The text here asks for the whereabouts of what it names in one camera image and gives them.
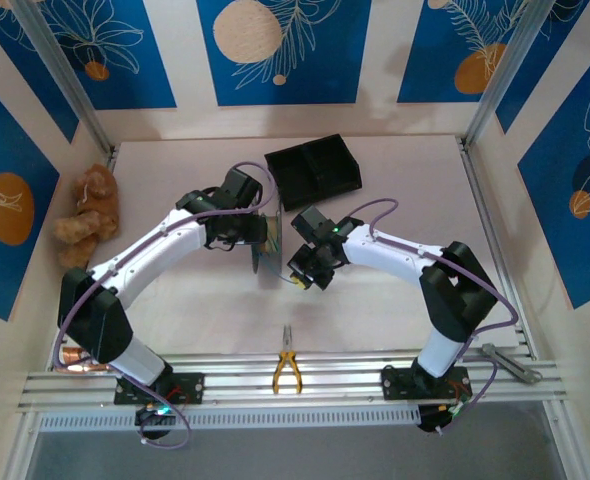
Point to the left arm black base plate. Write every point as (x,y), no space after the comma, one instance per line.
(195,387)

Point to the black two-compartment bin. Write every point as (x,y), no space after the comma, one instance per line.
(300,185)

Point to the aluminium mounting rail beam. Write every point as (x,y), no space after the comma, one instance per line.
(335,380)

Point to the brown teddy bear plush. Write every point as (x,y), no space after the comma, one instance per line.
(92,215)

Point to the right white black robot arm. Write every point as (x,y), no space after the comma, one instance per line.
(395,250)

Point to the black controller box with LED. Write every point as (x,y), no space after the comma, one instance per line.
(432,417)
(152,417)

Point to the aluminium side rail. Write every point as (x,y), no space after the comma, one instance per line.
(485,210)
(112,159)

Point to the aluminium frame post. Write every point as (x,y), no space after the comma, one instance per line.
(65,75)
(505,75)

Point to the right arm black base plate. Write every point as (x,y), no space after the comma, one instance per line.
(392,382)

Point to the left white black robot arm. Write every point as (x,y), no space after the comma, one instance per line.
(150,245)

